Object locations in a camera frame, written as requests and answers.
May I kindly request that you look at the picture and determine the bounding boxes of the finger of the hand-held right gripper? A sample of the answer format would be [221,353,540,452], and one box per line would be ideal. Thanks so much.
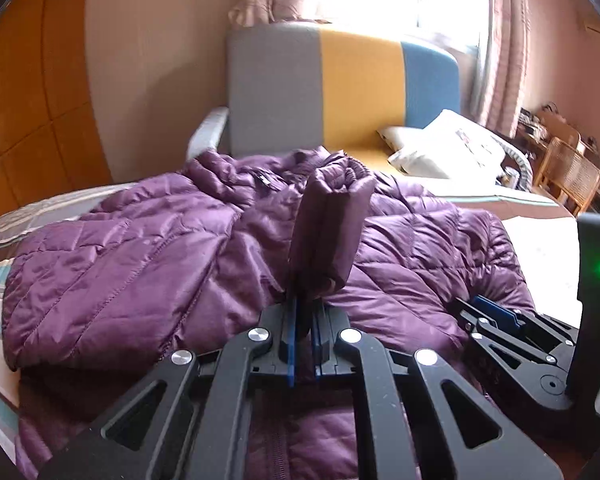
[469,295,581,356]
[452,298,576,412]

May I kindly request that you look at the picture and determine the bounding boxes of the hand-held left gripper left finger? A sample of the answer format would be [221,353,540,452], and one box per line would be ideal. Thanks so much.
[37,296,298,480]

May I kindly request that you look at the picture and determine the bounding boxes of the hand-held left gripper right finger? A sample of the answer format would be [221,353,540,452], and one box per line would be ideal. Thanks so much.
[312,304,565,480]

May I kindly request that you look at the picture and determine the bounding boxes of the purple quilted down jacket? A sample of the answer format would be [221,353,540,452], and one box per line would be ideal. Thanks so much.
[2,146,541,480]

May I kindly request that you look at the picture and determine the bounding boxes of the rattan chair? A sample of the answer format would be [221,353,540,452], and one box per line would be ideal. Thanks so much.
[535,136,600,216]

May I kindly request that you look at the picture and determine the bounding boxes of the white printed pillow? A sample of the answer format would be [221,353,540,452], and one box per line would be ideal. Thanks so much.
[377,109,506,181]

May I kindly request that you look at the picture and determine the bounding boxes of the cluttered wooden desk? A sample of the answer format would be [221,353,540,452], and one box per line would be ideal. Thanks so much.
[512,102,600,161]

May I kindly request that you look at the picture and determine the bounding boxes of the grey yellow blue sofa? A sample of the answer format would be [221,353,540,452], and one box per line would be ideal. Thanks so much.
[186,22,533,191]

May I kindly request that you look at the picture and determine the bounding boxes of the orange wooden wardrobe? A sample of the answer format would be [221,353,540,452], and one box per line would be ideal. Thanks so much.
[0,0,113,233]

